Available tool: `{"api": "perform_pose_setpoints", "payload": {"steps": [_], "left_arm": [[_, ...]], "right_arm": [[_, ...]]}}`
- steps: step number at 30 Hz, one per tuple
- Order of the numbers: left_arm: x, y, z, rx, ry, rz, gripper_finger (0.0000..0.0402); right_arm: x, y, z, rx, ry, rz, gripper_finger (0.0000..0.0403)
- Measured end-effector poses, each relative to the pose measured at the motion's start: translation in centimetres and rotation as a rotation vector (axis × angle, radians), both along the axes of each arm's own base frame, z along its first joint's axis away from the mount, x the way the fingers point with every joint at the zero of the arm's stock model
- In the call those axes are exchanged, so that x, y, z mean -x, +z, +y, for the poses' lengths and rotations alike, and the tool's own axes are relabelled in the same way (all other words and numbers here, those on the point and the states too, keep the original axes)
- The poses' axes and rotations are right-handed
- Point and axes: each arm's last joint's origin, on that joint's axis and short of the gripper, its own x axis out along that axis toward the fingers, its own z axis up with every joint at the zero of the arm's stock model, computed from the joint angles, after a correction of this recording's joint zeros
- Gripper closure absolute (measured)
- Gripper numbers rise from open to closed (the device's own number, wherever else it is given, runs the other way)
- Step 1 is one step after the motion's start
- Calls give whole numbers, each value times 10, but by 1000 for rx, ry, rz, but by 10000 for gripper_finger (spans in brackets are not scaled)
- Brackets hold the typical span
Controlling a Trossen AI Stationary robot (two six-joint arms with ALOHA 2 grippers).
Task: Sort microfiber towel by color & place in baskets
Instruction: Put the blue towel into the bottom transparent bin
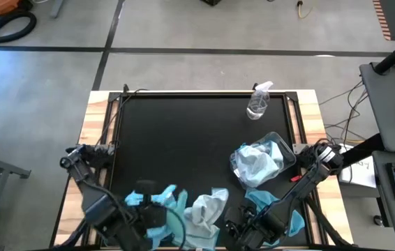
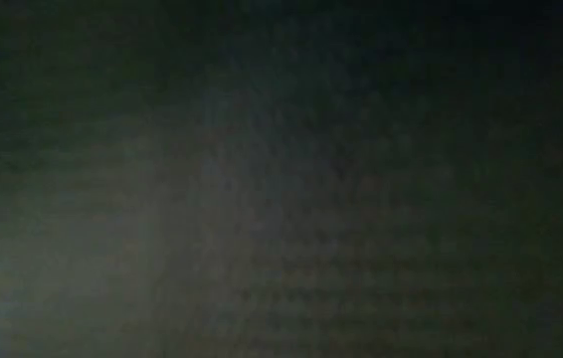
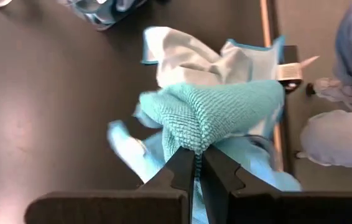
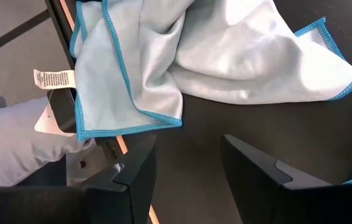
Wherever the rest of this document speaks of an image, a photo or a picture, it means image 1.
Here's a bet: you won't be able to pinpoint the clear plastic basket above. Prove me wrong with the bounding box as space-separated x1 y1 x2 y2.
229 131 297 190

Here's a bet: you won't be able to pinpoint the clear plastic spray bottle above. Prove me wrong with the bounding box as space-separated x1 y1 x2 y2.
246 80 274 121

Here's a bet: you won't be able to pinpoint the black vacuum hose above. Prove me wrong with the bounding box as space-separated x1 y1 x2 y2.
0 9 38 45

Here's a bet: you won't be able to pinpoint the black floor cable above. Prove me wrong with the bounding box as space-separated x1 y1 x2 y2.
318 80 365 106
333 91 369 141

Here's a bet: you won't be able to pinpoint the white paper sheet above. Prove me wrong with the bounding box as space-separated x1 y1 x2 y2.
343 144 377 189

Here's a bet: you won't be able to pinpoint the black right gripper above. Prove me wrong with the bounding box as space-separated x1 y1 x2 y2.
224 207 282 250

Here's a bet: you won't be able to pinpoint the wooden desk grey legs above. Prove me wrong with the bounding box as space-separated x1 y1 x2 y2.
50 0 66 19

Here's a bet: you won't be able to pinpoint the orange shop vacuum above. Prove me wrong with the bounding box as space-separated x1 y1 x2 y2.
0 0 33 17

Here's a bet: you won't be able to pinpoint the yellow floor cable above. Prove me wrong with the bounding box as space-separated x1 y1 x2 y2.
297 0 314 19

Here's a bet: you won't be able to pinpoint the green teal microfiber towel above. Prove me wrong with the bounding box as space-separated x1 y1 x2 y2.
165 190 188 245

